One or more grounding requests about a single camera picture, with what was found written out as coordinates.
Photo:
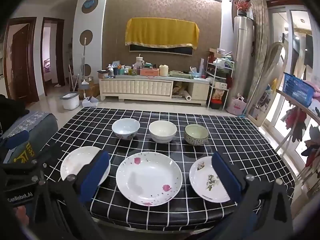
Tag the cream plastic jug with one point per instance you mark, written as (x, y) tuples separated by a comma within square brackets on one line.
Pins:
[(163, 70)]

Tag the white tumbler with straw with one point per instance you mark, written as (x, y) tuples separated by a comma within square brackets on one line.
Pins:
[(139, 62)]

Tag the beige patterned curtain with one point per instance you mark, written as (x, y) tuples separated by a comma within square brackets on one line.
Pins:
[(260, 30)]

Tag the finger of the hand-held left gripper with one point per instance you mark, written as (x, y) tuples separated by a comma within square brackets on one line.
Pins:
[(17, 138), (50, 155)]

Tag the glass sliding door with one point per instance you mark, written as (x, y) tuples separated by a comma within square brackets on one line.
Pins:
[(280, 42)]

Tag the white mop bucket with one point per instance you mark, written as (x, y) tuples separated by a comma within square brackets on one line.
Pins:
[(70, 102)]

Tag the brown cardboard box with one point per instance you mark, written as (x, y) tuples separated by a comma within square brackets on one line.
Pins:
[(93, 90)]

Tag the blue plastic basket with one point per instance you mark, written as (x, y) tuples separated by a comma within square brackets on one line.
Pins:
[(297, 90)]

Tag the vase with red flowers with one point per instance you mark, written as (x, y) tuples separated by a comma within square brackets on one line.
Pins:
[(242, 5)]

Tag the pink tote bag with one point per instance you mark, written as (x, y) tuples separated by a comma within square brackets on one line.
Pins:
[(236, 106)]

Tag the white plate with plant print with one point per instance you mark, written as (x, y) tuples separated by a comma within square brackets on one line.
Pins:
[(200, 180)]

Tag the grey-blue embroidered sofa cover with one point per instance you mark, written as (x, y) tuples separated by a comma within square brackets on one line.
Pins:
[(32, 125)]

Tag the green patterned bowl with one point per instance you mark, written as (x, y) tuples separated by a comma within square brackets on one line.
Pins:
[(196, 132)]

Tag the wooden clothes drying rack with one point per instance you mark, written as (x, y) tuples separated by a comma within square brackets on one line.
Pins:
[(281, 93)]

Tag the silver standing air conditioner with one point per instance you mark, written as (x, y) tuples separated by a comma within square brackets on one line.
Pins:
[(243, 55)]

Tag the white metal shelf rack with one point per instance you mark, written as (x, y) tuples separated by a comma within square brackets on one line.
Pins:
[(220, 80)]

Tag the plain white plate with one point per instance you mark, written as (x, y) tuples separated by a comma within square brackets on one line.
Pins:
[(75, 160)]

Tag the cream television cabinet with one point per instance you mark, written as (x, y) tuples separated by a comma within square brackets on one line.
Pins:
[(135, 87)]

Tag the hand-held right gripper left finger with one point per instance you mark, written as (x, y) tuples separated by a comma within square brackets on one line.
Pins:
[(96, 173)]

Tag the round brown wall panel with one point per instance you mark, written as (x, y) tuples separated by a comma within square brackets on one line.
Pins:
[(86, 37), (88, 69)]

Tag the black garment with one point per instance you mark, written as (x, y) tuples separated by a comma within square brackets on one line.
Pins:
[(10, 105)]

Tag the white paper roll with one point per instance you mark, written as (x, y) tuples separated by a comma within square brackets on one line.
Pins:
[(186, 97)]

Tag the brown door frame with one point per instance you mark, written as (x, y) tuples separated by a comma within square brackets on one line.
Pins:
[(60, 55)]

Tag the plain white bowl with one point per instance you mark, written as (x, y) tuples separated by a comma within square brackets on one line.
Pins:
[(162, 130)]

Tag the red hanging garment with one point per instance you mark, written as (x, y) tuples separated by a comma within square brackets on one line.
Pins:
[(297, 120)]

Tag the black checked tablecloth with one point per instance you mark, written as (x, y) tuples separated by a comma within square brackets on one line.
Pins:
[(175, 120)]

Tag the person's left hand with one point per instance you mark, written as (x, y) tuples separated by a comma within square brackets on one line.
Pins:
[(22, 216)]

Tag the brown wooden door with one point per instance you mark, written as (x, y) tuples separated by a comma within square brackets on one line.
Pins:
[(20, 60)]

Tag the white dustpan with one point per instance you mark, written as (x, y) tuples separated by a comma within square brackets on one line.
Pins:
[(90, 102)]

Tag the pink storage box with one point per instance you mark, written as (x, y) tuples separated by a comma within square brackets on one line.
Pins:
[(150, 72)]

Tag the white bowl with pink flowers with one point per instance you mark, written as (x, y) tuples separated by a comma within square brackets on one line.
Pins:
[(125, 127)]

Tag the yellow television cover cloth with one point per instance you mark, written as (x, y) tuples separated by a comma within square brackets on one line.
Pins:
[(162, 32)]

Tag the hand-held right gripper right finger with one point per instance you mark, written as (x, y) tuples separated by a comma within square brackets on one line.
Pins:
[(225, 177)]

